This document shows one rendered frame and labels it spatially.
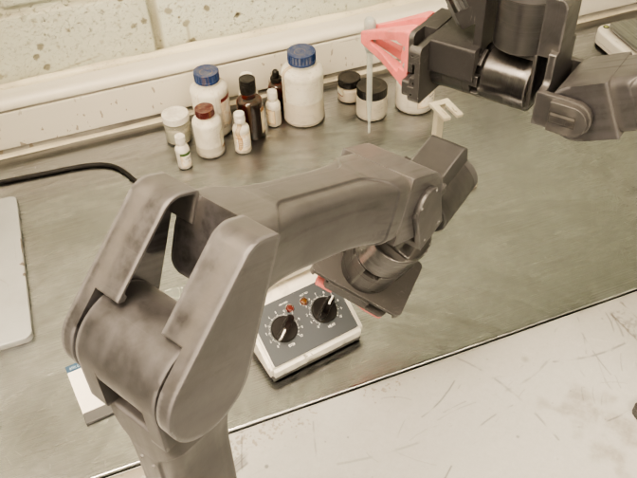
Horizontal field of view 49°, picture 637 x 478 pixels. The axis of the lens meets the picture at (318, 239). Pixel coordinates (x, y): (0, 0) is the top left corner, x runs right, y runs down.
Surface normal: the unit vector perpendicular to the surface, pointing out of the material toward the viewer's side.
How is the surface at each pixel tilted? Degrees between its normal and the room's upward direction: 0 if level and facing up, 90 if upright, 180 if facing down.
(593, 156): 0
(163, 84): 90
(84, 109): 90
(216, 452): 93
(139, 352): 33
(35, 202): 0
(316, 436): 0
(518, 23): 89
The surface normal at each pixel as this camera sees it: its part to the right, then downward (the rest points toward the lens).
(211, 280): -0.41, -0.19
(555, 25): -0.59, 0.58
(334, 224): 0.80, 0.36
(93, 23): 0.36, 0.65
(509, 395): -0.03, -0.71
